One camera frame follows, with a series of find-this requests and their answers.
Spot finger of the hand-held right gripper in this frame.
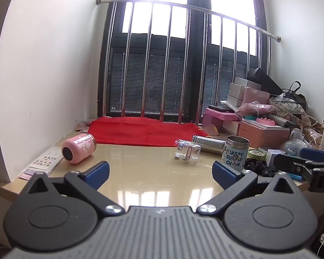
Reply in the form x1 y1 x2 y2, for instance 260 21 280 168
273 154 315 181
299 147 324 163

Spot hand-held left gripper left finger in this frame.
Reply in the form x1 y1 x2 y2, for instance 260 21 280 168
18 161 125 217

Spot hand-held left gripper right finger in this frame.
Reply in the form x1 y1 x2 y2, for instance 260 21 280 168
197 160 306 217

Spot steel cup with blue print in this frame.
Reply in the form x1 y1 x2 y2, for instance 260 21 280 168
222 136 250 171

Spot pink cup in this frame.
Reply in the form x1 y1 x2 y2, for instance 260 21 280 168
61 133 97 166

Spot clear glass cup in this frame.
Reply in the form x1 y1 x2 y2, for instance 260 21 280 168
174 139 202 162

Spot small white box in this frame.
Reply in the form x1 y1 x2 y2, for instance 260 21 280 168
266 148 286 168

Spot clear plastic bag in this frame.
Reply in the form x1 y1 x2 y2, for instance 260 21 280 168
284 128 311 155

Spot brown paper bag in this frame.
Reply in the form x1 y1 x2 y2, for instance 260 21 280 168
299 113 324 147

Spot round green tin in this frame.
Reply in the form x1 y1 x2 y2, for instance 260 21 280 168
247 148 267 161

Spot stainless steel thermos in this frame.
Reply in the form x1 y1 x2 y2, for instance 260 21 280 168
192 134 227 156

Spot large pink box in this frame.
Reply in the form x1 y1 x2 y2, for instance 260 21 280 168
237 120 291 149

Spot grey hair tool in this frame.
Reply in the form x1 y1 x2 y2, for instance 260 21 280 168
268 113 295 129

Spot beige insole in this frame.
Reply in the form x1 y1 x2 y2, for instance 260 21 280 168
202 124 219 136

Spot pink massager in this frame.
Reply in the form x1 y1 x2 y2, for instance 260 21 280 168
255 118 276 127

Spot cardboard scraps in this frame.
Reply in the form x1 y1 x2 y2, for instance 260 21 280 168
74 120 94 133

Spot sticker sheet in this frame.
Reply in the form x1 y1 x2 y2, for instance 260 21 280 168
29 146 64 170

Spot floral bag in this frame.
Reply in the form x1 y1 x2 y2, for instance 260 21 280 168
271 94 306 114

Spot magenta box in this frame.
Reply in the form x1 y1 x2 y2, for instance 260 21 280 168
202 107 241 129

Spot black handbag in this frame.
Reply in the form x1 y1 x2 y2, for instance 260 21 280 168
280 81 307 109

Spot red cloth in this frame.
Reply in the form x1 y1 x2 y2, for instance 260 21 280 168
87 117 210 148

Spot plastic bag of pink things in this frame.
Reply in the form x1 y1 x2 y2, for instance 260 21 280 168
236 101 278 118

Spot flat black box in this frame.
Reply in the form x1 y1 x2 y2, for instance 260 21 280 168
208 104 235 113

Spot purple card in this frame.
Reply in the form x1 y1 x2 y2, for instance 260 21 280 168
18 167 44 181

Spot stack of small grey boxes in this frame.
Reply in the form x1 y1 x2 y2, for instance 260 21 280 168
228 83 246 108

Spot large grey cardboard box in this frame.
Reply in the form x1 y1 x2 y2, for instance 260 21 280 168
233 77 262 90

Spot stainless steel window railing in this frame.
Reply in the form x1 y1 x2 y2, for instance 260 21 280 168
96 0 282 125

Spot black framed window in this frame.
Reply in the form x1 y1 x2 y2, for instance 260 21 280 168
97 0 271 123

